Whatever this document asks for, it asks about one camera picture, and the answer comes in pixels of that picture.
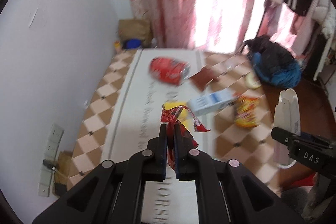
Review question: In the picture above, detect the orange yellow snack bag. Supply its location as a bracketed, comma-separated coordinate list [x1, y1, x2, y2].
[234, 93, 259, 128]

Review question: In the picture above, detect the blue white milk carton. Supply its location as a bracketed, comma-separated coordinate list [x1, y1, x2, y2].
[187, 88, 236, 117]

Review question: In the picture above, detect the red candy wrapper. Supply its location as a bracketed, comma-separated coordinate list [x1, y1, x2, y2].
[161, 103, 210, 171]

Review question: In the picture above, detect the white round trash bin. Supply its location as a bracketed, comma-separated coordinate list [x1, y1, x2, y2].
[273, 89, 301, 169]

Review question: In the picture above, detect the red blanket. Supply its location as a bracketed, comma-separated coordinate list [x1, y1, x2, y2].
[279, 167, 317, 191]

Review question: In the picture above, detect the checkered brown bed quilt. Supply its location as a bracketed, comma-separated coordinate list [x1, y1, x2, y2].
[67, 48, 283, 224]

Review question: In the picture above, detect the blue sleeping bag pile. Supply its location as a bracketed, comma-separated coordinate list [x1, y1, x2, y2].
[250, 53, 301, 89]

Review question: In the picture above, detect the yellow snack packet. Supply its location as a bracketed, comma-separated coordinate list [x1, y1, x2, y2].
[162, 100, 193, 130]

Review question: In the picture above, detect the black clothes pile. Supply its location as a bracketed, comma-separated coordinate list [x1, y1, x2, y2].
[243, 35, 294, 77]

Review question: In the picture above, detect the brown chocolate wrapper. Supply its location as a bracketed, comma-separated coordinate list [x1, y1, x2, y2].
[189, 67, 221, 92]

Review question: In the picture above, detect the red crushed soda can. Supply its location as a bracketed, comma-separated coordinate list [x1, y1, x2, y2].
[149, 57, 190, 86]

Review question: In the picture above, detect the blue round container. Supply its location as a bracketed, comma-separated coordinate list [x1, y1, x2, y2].
[123, 39, 142, 50]

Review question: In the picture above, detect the brown paper bag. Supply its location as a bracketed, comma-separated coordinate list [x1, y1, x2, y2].
[118, 19, 153, 47]

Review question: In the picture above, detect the hanging clothes rack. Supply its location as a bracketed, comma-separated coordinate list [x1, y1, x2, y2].
[263, 0, 335, 81]

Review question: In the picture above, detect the white wall power strip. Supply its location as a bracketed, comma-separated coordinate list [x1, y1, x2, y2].
[38, 123, 64, 197]

